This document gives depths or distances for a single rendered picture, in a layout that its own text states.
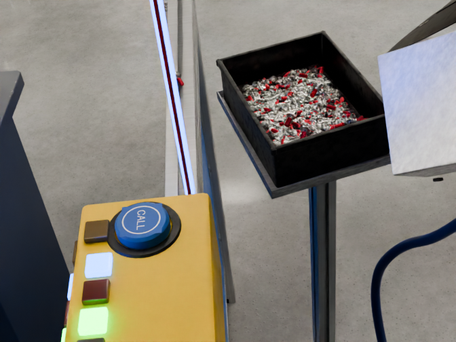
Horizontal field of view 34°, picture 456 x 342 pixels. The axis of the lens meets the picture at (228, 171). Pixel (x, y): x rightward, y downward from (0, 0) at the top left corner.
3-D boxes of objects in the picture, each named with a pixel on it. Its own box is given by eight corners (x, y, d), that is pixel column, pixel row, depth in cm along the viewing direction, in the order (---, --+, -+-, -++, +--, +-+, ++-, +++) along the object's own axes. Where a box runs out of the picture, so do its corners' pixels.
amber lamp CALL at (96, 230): (108, 241, 54) (107, 236, 54) (84, 244, 54) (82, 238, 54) (110, 224, 55) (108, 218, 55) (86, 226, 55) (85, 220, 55)
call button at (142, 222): (172, 252, 53) (167, 235, 52) (116, 257, 54) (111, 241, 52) (172, 212, 56) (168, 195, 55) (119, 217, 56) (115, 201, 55)
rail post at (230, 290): (235, 302, 183) (197, 27, 130) (219, 304, 183) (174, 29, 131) (234, 290, 186) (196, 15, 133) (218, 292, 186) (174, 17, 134)
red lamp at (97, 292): (109, 304, 50) (107, 298, 49) (82, 307, 50) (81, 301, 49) (110, 283, 51) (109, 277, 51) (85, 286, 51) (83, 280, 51)
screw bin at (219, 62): (394, 155, 97) (397, 112, 92) (274, 193, 94) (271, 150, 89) (324, 69, 112) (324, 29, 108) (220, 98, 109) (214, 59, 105)
